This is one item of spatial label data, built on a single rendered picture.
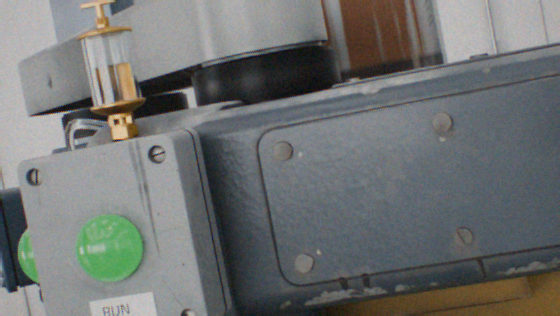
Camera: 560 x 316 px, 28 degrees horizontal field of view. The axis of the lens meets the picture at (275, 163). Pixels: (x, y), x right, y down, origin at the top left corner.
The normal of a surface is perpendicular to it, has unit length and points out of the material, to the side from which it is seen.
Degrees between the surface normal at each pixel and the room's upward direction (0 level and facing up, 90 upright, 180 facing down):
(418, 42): 90
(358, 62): 90
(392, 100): 79
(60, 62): 90
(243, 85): 90
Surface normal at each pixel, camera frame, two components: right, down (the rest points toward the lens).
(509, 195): -0.18, 0.09
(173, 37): -0.87, 0.19
